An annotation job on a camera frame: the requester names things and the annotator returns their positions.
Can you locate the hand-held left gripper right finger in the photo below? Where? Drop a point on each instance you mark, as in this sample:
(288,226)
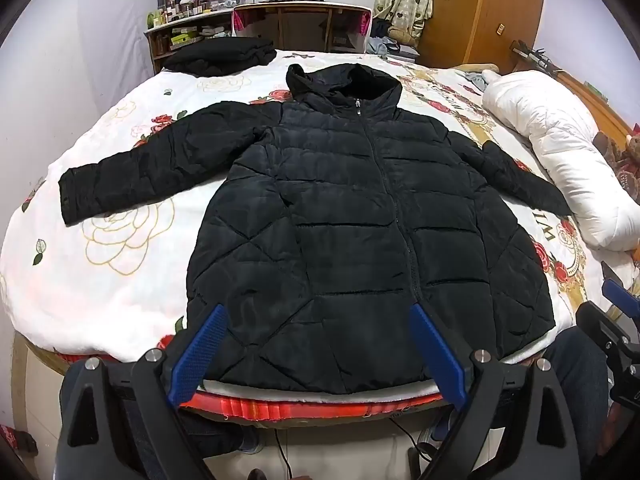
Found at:
(440,355)

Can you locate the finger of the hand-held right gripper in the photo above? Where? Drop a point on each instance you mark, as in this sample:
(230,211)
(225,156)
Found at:
(622,295)

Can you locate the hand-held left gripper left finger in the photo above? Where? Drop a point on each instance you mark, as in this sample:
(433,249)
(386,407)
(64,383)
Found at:
(200,355)

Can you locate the black hooded puffer jacket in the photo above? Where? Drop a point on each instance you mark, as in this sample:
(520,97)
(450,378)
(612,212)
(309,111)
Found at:
(350,235)

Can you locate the folded black clothes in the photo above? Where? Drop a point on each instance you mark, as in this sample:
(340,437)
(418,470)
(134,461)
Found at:
(220,55)

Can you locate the pile of clothes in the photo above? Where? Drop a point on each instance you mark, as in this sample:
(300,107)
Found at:
(392,42)

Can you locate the person's right leg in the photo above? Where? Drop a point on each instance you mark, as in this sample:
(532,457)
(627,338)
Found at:
(575,375)

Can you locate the person's leg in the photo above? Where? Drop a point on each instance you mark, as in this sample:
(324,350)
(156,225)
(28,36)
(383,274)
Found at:
(225,435)
(575,375)

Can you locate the person's left leg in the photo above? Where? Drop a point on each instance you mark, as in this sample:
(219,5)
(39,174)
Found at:
(225,435)

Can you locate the white floral blanket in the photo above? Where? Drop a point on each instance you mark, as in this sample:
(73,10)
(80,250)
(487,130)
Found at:
(125,270)

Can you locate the white rolled duvet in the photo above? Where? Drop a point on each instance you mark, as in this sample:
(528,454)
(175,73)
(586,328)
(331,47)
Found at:
(560,140)

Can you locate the wooden headboard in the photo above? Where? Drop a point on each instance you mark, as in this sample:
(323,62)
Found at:
(585,87)

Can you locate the wooden wardrobe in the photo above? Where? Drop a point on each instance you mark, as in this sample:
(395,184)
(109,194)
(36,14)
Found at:
(480,10)

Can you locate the pink cloth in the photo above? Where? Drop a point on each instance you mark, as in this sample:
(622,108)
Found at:
(238,22)
(365,25)

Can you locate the wooden shelf desk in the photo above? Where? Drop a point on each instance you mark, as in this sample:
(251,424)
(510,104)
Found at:
(300,25)

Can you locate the group of bottles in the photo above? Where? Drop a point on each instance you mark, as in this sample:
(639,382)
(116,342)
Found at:
(177,7)

